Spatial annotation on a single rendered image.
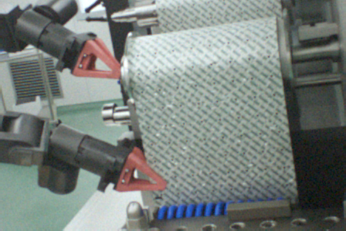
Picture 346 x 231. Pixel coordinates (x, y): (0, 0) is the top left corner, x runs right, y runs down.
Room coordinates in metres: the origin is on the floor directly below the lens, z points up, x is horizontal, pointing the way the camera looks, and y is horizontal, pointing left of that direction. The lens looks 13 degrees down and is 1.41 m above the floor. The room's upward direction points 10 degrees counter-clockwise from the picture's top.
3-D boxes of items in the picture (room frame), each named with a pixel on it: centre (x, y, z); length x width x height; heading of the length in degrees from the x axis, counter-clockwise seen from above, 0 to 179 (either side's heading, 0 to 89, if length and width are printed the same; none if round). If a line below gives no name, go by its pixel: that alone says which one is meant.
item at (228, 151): (0.92, -0.06, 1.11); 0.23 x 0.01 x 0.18; 75
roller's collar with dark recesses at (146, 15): (1.25, 0.00, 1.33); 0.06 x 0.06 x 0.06; 75
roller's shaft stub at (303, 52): (0.93, -0.24, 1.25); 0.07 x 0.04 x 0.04; 75
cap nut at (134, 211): (0.88, 0.08, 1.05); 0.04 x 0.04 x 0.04
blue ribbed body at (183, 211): (0.90, -0.05, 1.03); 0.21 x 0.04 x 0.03; 75
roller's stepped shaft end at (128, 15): (1.27, 0.06, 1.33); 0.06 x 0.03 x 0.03; 75
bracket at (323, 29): (0.93, -0.25, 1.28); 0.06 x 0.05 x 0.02; 75
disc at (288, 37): (0.94, -0.20, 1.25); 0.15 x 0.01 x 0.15; 165
